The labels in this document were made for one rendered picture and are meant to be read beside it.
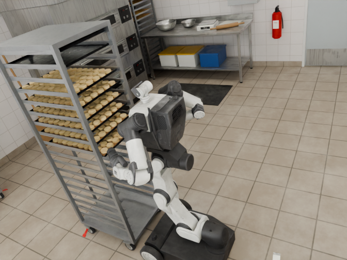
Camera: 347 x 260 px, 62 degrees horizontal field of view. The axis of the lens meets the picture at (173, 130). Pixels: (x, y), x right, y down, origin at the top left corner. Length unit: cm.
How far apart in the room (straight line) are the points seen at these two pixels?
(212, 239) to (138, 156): 101
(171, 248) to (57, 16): 291
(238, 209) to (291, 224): 47
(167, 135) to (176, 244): 106
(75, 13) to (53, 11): 32
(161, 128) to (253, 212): 144
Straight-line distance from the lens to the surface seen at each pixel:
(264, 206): 285
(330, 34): 541
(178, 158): 183
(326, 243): 267
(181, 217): 229
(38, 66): 194
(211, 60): 525
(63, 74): 173
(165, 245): 246
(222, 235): 224
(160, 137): 172
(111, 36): 201
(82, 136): 209
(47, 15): 392
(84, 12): 424
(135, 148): 153
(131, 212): 281
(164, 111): 160
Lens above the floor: 212
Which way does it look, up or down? 32 degrees down
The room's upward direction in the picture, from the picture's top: 13 degrees counter-clockwise
